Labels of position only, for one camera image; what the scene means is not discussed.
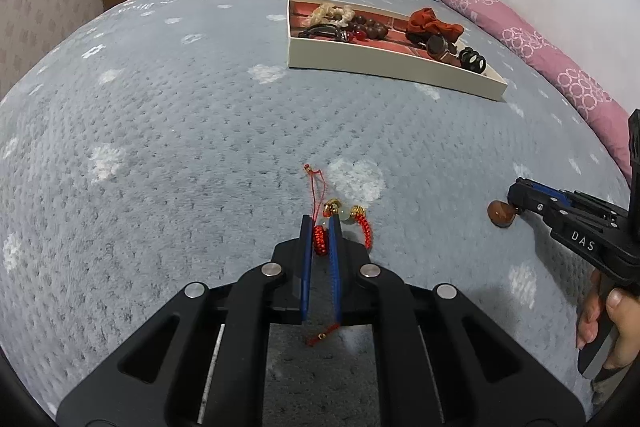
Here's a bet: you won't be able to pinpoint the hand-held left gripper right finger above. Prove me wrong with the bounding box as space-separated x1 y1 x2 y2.
327 219 586 427

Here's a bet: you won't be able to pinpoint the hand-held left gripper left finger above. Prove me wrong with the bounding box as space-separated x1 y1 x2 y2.
56 214 313 427

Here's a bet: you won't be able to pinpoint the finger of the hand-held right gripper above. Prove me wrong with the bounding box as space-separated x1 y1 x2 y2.
506 188 567 229
515 177 572 204

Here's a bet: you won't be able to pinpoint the red string bracelet gold beads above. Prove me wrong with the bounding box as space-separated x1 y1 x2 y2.
302 163 375 349

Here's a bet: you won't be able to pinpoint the brown pendant dark cord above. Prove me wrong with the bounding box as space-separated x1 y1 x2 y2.
487 201 517 229

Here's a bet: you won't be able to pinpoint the black bead bracelet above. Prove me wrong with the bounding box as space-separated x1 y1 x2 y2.
457 47 488 75

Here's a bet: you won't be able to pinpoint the orange scrunchie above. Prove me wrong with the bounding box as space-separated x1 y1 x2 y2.
405 7 465 45

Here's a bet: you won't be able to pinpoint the beige jewelry tray red lining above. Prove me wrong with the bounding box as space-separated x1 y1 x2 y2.
286 0 509 102

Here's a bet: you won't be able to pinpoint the black hair ties red beads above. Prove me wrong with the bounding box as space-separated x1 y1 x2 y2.
298 25 368 44

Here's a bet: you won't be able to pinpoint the cream scrunchie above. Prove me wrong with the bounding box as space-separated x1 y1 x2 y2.
306 3 355 26

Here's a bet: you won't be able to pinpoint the person's right hand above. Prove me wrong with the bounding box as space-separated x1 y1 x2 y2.
575 270 640 371

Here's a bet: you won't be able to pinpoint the pink circle print bolster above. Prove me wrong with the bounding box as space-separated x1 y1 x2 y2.
415 0 633 182

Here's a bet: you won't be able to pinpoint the grey flower print bedspread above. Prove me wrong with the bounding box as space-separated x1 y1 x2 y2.
0 0 633 427

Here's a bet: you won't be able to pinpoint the brown wooden bead bracelet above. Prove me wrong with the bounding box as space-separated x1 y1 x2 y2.
362 21 393 42

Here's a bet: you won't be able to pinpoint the dark wooden bead bracelet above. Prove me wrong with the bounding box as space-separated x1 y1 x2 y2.
345 9 373 32

